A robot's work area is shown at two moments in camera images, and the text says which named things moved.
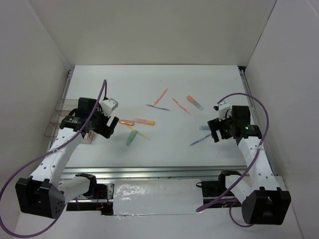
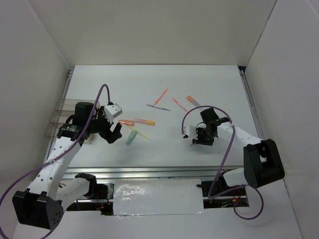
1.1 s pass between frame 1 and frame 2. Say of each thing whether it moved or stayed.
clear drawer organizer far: stayed
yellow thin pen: stayed
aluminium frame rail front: stayed
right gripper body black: moved
